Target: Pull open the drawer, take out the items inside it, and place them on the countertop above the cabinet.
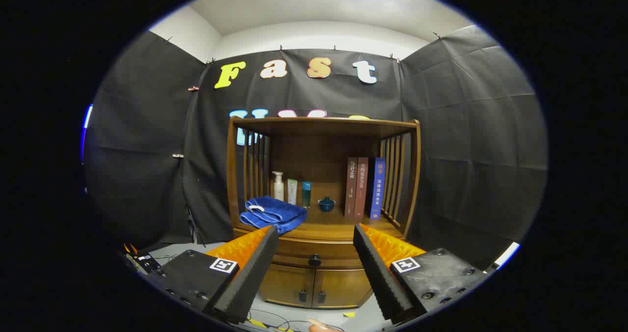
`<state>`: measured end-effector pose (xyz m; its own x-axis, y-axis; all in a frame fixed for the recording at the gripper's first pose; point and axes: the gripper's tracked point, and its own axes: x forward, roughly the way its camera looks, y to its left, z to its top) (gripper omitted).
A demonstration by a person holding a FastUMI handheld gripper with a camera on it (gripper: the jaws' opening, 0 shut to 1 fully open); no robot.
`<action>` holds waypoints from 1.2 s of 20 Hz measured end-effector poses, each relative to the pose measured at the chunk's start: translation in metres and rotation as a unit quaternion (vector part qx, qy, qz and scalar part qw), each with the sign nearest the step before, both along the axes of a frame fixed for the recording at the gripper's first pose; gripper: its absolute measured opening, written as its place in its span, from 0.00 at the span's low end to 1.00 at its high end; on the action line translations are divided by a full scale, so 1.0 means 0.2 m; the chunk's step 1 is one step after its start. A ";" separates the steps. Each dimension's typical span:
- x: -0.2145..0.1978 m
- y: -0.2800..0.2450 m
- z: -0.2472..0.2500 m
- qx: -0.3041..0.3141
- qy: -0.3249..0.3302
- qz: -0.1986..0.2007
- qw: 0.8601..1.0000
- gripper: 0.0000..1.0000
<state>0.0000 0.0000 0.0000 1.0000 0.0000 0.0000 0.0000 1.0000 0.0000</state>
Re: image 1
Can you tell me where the folded blue towel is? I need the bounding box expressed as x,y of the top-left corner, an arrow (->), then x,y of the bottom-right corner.
239,196 -> 308,235

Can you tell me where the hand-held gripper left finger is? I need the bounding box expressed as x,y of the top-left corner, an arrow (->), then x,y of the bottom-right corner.
147,226 -> 279,325

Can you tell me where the thin black floor cable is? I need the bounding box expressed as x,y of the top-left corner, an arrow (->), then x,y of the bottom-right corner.
248,308 -> 307,331

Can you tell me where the wooden drawer with black knob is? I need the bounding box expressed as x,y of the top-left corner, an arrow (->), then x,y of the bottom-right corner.
234,228 -> 406,270

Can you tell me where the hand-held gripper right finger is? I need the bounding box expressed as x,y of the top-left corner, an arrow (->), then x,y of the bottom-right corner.
353,224 -> 491,324

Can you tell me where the dark brown book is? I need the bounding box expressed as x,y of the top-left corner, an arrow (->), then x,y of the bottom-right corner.
344,157 -> 358,218

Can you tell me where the wooden cabinet door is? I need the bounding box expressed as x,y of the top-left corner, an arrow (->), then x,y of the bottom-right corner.
312,268 -> 373,309
259,263 -> 314,307

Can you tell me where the reddish brown book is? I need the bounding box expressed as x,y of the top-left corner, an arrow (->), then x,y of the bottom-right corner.
354,157 -> 369,220

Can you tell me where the wooden cabinet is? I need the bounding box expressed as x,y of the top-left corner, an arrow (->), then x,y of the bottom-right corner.
226,116 -> 421,309

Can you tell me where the black floor equipment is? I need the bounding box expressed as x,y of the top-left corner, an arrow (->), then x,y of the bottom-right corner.
122,243 -> 163,275

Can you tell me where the wooden countertop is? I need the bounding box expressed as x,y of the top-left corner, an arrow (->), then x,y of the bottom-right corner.
235,202 -> 405,242

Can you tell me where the blue book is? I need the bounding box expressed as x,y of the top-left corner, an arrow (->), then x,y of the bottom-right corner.
366,157 -> 386,220

